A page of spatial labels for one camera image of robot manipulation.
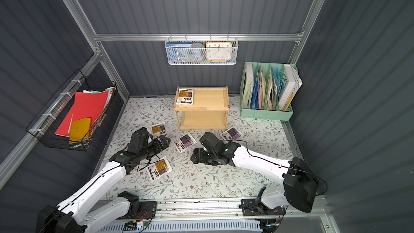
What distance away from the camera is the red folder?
70 cm

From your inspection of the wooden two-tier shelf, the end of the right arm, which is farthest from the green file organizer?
the end of the right arm

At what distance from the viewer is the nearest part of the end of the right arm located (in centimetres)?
57

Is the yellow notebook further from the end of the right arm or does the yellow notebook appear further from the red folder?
the end of the right arm

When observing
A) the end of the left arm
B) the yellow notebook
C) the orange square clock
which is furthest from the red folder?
the orange square clock

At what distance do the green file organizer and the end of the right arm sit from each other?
1.48 feet
